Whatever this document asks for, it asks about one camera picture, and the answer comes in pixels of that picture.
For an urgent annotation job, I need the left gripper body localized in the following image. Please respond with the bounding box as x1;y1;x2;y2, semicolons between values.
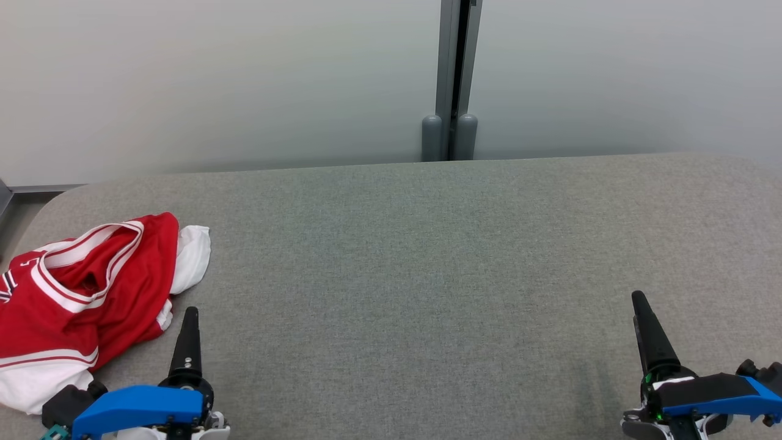
160;375;215;424

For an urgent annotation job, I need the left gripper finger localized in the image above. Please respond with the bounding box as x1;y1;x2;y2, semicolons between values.
169;307;203;376

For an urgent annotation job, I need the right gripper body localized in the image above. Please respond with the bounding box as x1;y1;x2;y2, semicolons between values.
641;364;755;422

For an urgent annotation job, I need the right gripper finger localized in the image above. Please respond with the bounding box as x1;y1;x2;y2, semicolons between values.
632;291;682;373

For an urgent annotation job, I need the red white basketball jersey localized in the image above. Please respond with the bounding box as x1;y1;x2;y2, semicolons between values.
0;212;212;416

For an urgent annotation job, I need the grey fabric upholstered platform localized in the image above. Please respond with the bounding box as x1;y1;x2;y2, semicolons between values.
0;153;782;440

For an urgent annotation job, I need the right blue camera bracket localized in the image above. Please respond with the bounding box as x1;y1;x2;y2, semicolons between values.
660;376;782;421

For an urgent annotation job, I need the blue camera bracket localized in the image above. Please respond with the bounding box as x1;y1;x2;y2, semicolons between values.
660;376;782;421
71;385;204;439

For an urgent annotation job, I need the left blue camera bracket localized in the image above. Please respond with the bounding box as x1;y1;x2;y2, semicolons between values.
71;385;204;439

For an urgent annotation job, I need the grey cylindrical post bumper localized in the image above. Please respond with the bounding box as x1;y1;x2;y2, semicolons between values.
454;114;478;161
421;114;442;163

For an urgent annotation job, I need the grey partition frame post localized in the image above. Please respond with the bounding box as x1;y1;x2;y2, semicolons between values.
435;0;483;163

